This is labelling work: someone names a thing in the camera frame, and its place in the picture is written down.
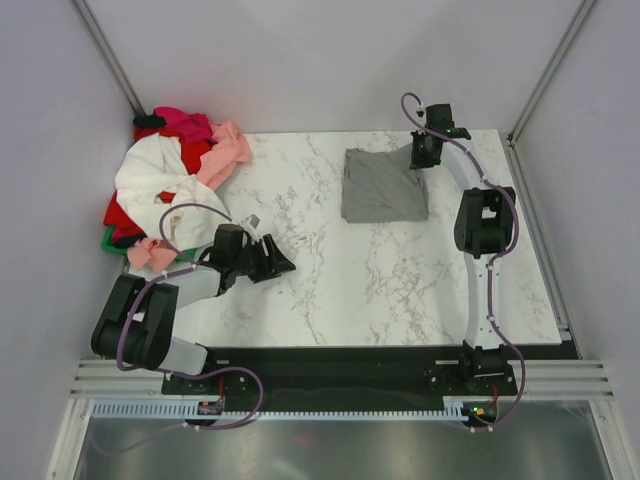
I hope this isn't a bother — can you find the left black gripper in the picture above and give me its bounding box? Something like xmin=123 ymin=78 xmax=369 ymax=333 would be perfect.
xmin=232 ymin=234 xmax=295 ymax=284

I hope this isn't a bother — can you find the grey t shirt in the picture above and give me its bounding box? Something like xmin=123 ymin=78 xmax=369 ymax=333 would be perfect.
xmin=341 ymin=145 xmax=429 ymax=224

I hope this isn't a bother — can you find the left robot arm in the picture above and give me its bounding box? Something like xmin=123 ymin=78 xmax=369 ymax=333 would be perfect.
xmin=91 ymin=224 xmax=296 ymax=393

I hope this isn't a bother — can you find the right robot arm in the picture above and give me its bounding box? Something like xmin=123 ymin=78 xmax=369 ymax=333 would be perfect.
xmin=410 ymin=104 xmax=519 ymax=394

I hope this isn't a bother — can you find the red t shirt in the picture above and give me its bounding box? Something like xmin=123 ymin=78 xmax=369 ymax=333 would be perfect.
xmin=104 ymin=127 xmax=213 ymax=249

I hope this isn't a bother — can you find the magenta t shirt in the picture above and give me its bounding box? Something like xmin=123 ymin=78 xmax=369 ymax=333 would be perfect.
xmin=153 ymin=107 xmax=213 ymax=143

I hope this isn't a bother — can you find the green t shirt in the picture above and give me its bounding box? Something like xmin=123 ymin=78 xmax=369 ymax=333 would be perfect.
xmin=101 ymin=224 xmax=196 ymax=262

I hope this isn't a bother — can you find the black garment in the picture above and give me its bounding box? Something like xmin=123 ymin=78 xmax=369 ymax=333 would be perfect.
xmin=133 ymin=114 xmax=167 ymax=129

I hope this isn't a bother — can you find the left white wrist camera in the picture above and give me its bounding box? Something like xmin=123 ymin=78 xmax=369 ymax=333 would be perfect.
xmin=240 ymin=214 xmax=262 ymax=244

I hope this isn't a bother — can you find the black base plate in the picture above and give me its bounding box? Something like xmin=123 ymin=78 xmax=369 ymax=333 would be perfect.
xmin=160 ymin=343 xmax=581 ymax=414

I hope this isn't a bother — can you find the right aluminium frame post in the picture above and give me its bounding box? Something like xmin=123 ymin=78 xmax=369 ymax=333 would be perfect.
xmin=505 ymin=0 xmax=599 ymax=148

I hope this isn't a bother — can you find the aluminium frame post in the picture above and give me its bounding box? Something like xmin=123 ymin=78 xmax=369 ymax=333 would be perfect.
xmin=505 ymin=0 xmax=599 ymax=148
xmin=69 ymin=0 xmax=146 ymax=116

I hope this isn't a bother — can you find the white slotted cable duct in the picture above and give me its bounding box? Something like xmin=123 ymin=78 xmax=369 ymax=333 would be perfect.
xmin=91 ymin=399 xmax=469 ymax=421

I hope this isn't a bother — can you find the left aluminium frame post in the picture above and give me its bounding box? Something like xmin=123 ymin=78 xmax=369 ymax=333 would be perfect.
xmin=69 ymin=0 xmax=146 ymax=116

